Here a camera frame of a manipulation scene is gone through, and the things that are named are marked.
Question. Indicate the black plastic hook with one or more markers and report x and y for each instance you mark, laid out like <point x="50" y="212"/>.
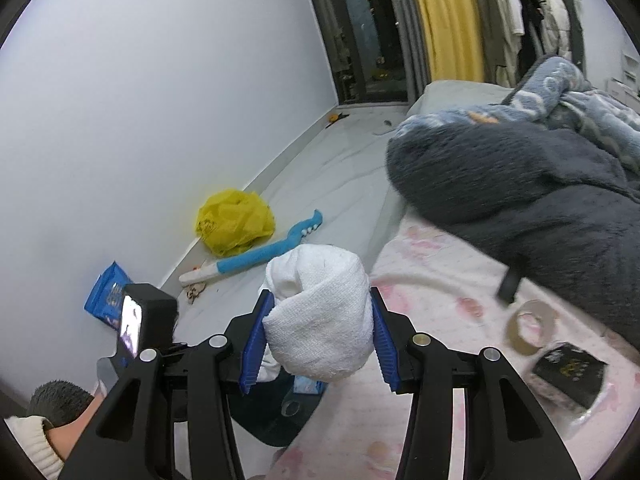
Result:
<point x="510" y="285"/>

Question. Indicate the blue and white plush stick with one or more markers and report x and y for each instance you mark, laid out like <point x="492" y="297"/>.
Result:
<point x="250" y="257"/>

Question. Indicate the white dresser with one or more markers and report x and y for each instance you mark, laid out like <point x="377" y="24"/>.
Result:
<point x="625" y="80"/>

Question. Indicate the blue snack packet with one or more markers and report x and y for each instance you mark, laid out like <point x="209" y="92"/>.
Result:
<point x="107" y="295"/>

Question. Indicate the white sock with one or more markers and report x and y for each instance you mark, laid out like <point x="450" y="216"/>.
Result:
<point x="320" y="310"/>

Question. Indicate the blue printed blanket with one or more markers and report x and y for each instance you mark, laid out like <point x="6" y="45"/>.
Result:
<point x="560" y="85"/>

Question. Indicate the cardboard tape roll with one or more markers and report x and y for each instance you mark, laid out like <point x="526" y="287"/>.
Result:
<point x="530" y="330"/>

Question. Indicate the dark grey fleece blanket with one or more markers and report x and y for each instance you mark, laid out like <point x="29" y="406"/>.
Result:
<point x="525" y="190"/>

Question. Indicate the small orange object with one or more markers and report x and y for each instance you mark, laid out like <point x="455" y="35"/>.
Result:
<point x="334" y="120"/>

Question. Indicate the black foil packet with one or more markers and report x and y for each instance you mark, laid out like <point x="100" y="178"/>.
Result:
<point x="567" y="372"/>

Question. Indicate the grey hanging garment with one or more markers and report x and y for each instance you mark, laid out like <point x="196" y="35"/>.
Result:
<point x="575" y="30"/>

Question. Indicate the grey curtain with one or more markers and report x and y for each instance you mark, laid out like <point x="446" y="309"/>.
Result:
<point x="410" y="35"/>
<point x="477" y="0"/>

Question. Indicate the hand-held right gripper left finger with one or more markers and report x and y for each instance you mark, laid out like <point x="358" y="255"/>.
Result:
<point x="255" y="350"/>

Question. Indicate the beige hanging coat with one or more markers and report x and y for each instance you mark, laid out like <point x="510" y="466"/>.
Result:
<point x="505" y="20"/>

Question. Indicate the white mattress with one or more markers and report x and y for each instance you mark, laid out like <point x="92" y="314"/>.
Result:
<point x="460" y="95"/>

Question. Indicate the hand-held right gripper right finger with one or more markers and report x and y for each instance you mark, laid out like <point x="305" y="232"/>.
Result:
<point x="386" y="355"/>

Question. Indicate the yellow plastic bag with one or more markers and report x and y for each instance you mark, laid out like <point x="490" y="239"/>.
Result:
<point x="235" y="220"/>

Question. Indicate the dark balcony door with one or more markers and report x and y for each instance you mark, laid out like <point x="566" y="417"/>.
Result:
<point x="365" y="25"/>

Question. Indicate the pink printed bed sheet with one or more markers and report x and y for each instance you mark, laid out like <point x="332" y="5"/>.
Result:
<point x="450" y="320"/>

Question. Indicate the yellow curtain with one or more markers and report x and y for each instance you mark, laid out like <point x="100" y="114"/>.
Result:
<point x="445" y="15"/>

